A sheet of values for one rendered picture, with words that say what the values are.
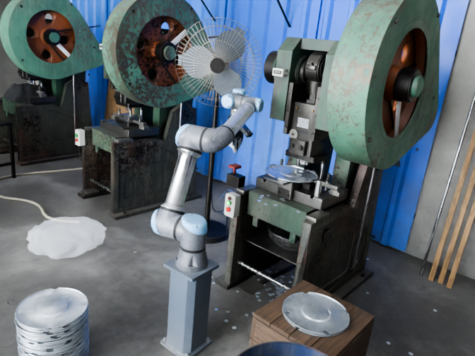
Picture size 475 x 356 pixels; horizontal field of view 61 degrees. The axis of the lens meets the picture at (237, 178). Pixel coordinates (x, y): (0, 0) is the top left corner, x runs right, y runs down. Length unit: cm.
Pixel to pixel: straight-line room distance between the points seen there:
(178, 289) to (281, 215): 70
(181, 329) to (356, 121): 123
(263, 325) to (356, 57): 117
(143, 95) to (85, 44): 185
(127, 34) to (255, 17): 145
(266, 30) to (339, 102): 223
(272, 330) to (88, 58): 376
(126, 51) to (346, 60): 168
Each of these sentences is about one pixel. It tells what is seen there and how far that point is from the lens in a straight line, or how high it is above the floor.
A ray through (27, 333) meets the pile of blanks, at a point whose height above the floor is 23.
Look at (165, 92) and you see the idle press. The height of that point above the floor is 103.
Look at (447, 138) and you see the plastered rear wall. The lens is 324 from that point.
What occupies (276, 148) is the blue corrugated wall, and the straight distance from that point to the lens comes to 385.
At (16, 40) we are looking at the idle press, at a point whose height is 127.
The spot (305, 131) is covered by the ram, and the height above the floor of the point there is 102.
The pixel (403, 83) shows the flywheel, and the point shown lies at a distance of 201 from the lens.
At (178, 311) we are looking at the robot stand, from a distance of 199.
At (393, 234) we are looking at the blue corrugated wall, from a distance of 347.
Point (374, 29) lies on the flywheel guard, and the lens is 178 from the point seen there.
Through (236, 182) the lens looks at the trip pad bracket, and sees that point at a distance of 235.
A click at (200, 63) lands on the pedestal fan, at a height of 129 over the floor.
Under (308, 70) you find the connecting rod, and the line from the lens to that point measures 222.
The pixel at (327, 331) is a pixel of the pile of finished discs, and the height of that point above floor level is 35.
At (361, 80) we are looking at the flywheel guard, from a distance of 172.
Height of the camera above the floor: 143
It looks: 18 degrees down
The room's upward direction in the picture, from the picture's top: 6 degrees clockwise
